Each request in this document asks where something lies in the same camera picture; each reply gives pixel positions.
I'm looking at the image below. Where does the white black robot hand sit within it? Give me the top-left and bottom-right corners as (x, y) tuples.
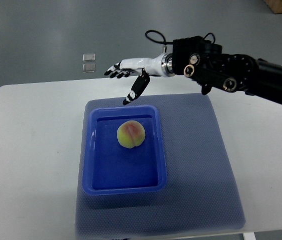
(104, 53), (175, 105)

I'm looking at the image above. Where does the green red peach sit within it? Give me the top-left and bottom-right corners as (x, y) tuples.
(117, 120), (146, 149)

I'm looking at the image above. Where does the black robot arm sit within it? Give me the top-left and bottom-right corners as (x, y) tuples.
(155, 32), (282, 105)

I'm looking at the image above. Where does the upper metal floor plate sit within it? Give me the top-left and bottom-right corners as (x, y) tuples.
(82, 53), (95, 62)

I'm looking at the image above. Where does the metal floor plate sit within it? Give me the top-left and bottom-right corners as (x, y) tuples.
(82, 63), (96, 73)
(82, 53), (95, 62)

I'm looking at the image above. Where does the lower metal floor plate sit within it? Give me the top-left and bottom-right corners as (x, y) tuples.
(82, 63), (96, 73)

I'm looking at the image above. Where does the blue plastic tray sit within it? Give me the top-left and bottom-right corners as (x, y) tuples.
(81, 105), (167, 196)

